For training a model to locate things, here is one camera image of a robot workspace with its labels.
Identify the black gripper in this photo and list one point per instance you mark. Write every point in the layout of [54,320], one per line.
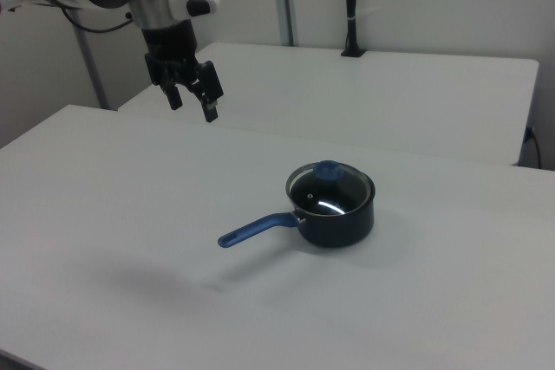
[171,43]

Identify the glass lid with blue knob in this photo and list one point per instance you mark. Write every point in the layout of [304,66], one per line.
[323,196]

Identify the black pole with base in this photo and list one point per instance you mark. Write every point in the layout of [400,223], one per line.
[352,6]

